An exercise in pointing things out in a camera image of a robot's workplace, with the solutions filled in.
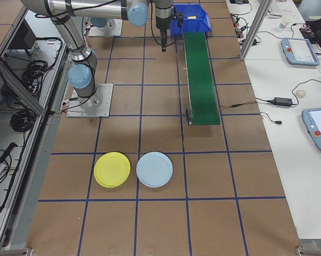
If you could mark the blue grey teach pendant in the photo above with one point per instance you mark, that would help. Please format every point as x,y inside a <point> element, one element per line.
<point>319,128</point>
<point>300,52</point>

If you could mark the white flat box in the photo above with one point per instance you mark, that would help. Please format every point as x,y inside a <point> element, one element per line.
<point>276,9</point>

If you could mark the aluminium upright post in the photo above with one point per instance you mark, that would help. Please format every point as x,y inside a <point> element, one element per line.
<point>252,29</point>

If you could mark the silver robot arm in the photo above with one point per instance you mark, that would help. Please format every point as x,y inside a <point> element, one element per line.
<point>80,77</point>
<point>98,22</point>

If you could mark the yellow plate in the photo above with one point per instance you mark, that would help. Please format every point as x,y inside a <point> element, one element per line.
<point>112,169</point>

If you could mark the blue plastic bin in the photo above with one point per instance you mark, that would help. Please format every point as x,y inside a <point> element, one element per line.
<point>195,26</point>

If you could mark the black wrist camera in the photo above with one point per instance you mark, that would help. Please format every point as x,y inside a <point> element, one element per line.
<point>179,17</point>

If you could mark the black power adapter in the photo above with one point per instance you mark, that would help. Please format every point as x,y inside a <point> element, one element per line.
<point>283,101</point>

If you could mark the V-shaped metal bar frame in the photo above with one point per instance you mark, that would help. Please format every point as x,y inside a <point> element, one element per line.
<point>16,85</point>

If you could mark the black box in frame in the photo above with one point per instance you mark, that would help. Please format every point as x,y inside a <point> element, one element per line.
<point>20,37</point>

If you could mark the light blue plate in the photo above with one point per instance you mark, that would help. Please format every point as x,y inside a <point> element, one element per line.
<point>154,169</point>

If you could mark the beige round tape roll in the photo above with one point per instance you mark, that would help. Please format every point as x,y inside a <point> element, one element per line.
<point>301,93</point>

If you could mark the white paper cup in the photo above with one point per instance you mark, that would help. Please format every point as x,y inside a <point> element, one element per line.
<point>284,24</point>

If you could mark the metal corner bracket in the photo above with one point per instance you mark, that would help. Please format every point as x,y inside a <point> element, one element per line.
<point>300,250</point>
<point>24,251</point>

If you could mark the green conveyor belt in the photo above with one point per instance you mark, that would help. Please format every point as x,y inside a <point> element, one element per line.
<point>201,85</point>

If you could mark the white side table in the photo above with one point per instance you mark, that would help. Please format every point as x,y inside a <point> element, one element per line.
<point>283,160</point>

